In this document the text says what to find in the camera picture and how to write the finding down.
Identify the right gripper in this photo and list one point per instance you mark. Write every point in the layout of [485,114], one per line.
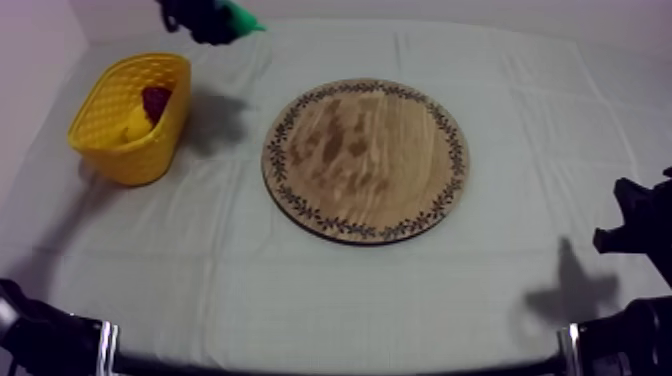
[648,220]

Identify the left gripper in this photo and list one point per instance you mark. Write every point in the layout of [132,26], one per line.
[207,21]

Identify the green toy pear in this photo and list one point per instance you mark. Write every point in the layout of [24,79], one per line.
[244,20]

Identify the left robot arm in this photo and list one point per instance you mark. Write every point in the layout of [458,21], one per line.
[44,341]

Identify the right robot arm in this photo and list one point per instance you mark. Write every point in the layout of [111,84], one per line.
[630,341]

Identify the yellow plastic basket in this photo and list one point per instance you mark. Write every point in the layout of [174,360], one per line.
[136,162]

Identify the round wooden board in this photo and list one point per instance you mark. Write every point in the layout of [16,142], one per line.
[367,162]

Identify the purple toy grapes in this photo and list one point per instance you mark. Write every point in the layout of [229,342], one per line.
[156,102]

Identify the yellow toy banana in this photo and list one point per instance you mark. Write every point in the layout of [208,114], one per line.
[137,126]

